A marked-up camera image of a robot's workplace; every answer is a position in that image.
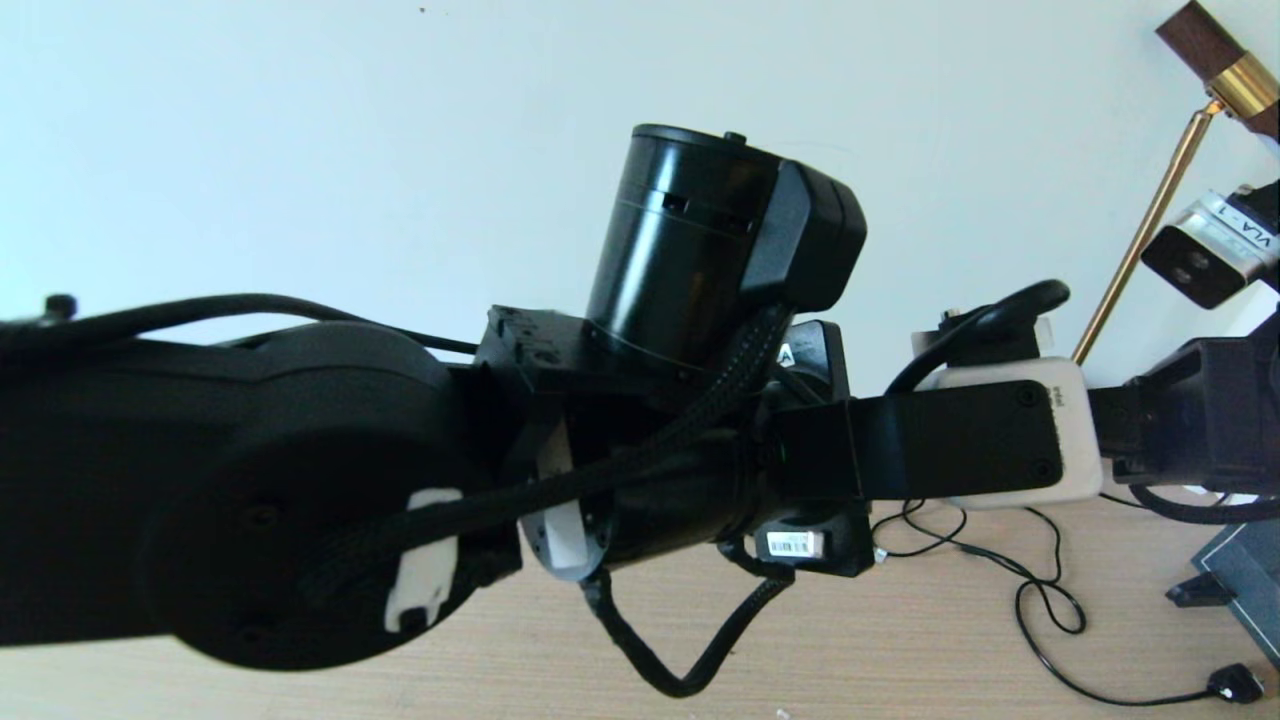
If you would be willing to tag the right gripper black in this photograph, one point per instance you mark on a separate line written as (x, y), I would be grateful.
(1210, 420)

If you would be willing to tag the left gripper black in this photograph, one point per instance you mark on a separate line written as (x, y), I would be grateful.
(820, 362)

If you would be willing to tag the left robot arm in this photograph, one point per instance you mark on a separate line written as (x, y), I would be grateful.
(200, 480)

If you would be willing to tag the black clip stand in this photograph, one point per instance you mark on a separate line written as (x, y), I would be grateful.
(1195, 592)

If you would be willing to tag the brass desk lamp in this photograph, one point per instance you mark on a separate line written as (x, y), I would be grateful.
(1245, 85)

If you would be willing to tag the dark metal camera bracket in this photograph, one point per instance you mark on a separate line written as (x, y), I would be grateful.
(950, 440)

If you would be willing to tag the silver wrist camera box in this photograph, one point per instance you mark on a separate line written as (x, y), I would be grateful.
(1205, 250)

